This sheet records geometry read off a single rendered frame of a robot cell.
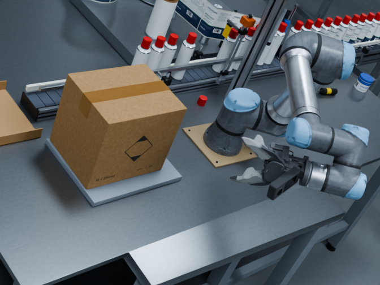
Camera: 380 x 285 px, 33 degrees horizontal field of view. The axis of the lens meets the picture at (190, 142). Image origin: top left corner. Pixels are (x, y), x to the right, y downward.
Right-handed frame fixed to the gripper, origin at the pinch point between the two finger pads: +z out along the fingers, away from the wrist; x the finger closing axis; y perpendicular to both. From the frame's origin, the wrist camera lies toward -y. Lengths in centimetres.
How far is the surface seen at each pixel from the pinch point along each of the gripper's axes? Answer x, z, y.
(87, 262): -32, 32, -21
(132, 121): -6.6, 31.1, 12.6
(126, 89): -5.7, 36.6, 25.8
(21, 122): -29, 70, 25
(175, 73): -33, 29, 79
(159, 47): -16, 35, 69
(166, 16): -23, 39, 104
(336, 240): -135, -68, 112
